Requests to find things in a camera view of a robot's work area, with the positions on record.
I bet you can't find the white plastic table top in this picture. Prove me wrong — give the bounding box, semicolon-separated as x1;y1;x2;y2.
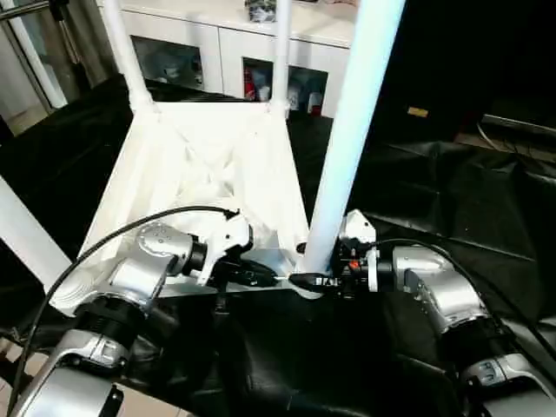
48;100;327;318

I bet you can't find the white plastic table leg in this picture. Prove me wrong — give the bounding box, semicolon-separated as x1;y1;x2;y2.
0;174;75;292
100;0;157;116
294;0;407;298
268;0;295;119

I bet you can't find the black plastic mat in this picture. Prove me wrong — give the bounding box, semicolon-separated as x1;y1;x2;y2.
0;76;556;417

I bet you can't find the white glass-door cabinet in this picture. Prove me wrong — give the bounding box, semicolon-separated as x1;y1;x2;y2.
117;0;359;119

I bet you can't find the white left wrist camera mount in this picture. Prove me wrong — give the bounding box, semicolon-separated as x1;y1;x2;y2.
198;213;255;286

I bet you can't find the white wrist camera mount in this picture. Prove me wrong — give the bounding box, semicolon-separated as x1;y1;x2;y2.
339;208;380;293
198;213;255;286

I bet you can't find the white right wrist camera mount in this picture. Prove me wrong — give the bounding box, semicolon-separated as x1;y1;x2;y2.
339;208;380;293

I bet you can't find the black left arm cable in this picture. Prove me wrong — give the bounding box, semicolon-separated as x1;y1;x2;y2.
4;206;241;417

